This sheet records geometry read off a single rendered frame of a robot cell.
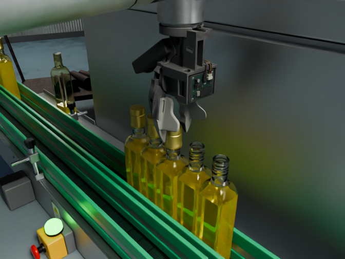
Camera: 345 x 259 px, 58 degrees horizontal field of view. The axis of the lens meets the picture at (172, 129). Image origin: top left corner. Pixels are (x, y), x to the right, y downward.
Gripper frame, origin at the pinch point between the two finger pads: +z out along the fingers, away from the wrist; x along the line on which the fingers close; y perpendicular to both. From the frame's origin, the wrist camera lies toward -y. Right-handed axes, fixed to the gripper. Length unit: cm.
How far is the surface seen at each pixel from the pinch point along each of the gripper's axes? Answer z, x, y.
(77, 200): 23.0, -13.4, -20.0
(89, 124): 27, 13, -62
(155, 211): 19.4, -4.0, -1.1
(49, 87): 83, 71, -261
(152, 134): 2.7, -1.2, -4.9
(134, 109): -0.9, -1.0, -11.1
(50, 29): 97, 228, -629
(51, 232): 31.1, -20.4, -23.0
